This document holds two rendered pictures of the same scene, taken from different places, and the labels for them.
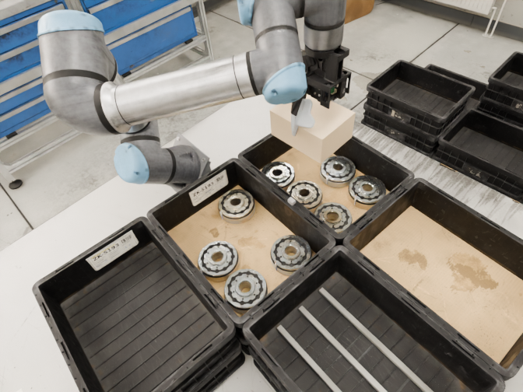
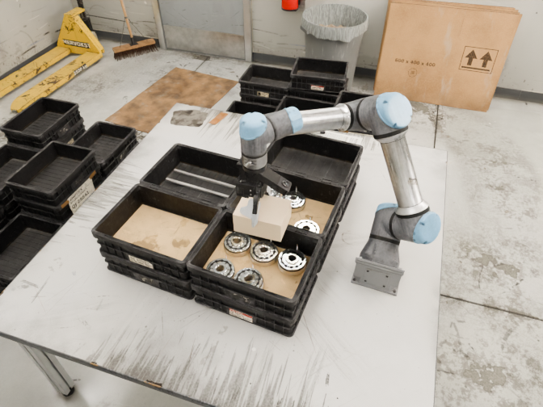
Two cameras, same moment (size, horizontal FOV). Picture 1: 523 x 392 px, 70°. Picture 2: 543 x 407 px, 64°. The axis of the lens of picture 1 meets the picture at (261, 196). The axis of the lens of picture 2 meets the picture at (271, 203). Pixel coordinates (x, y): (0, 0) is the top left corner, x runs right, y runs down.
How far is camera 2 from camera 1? 1.74 m
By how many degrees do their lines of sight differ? 82
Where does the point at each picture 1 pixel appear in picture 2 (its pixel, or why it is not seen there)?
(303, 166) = (279, 283)
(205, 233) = (313, 215)
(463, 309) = (151, 227)
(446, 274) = (160, 241)
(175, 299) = not seen: hidden behind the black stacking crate
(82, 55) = (366, 102)
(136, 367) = (297, 160)
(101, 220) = not seen: hidden behind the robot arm
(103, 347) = (319, 160)
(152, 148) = (385, 218)
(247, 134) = (372, 351)
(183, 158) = (373, 247)
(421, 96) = not seen: outside the picture
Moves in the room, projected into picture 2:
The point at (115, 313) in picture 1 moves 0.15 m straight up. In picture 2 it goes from (326, 170) to (330, 144)
